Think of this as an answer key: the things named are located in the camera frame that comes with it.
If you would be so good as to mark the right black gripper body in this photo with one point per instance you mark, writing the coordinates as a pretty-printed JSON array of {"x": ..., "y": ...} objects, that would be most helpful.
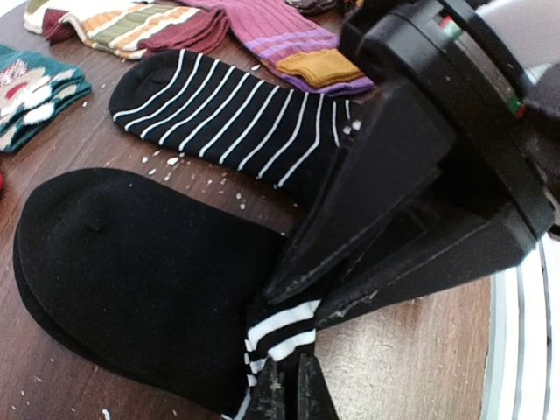
[{"x": 465, "y": 67}]

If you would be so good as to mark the beige striped sock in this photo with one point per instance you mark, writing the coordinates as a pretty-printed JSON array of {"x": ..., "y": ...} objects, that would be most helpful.
[{"x": 130, "y": 30}]

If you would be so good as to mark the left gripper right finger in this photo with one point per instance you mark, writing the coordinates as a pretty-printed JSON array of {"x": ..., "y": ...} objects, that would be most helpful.
[{"x": 313, "y": 401}]

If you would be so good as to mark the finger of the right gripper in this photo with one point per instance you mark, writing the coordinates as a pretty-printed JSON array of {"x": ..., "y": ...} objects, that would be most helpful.
[
  {"x": 380, "y": 168},
  {"x": 438, "y": 241}
]

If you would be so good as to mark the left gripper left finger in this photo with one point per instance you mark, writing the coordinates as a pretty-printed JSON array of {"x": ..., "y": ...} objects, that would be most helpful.
[{"x": 267, "y": 400}]

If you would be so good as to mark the purple magenta sock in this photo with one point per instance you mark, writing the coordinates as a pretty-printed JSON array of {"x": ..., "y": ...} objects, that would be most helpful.
[{"x": 292, "y": 47}]

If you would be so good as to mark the black red argyle sock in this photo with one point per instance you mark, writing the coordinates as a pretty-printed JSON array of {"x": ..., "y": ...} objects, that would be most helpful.
[{"x": 316, "y": 7}]

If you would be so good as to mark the black sock white cuff stripes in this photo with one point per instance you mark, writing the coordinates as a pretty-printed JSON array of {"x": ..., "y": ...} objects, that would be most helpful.
[{"x": 153, "y": 285}]

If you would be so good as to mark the dark green reindeer sock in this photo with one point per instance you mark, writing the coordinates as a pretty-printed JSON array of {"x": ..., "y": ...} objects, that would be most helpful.
[{"x": 34, "y": 90}]

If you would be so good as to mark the black thin striped sock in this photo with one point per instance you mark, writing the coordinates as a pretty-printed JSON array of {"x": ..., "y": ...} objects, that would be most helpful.
[{"x": 207, "y": 109}]

